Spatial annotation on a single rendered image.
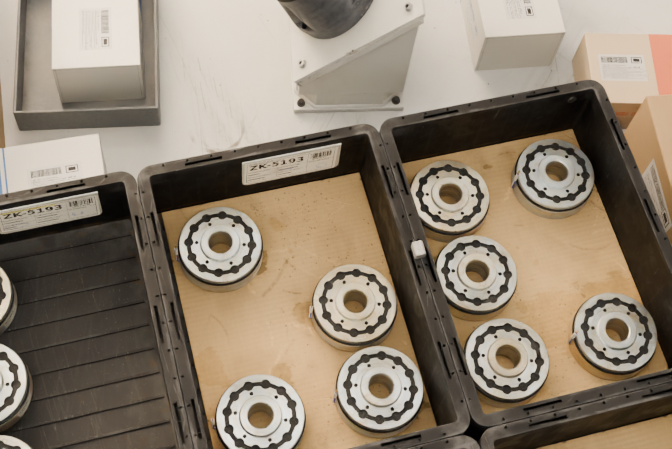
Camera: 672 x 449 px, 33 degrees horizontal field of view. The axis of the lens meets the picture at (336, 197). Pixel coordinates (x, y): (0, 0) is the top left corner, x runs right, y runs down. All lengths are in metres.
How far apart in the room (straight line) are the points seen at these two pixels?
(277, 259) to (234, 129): 0.30
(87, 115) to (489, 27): 0.59
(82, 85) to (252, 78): 0.25
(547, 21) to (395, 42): 0.27
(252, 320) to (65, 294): 0.23
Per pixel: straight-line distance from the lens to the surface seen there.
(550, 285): 1.47
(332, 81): 1.62
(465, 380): 1.30
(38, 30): 1.77
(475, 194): 1.46
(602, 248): 1.51
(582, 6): 1.86
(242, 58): 1.73
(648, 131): 1.60
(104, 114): 1.64
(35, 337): 1.42
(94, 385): 1.39
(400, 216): 1.36
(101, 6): 1.68
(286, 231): 1.45
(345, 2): 1.54
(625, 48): 1.74
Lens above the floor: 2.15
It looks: 63 degrees down
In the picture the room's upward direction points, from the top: 9 degrees clockwise
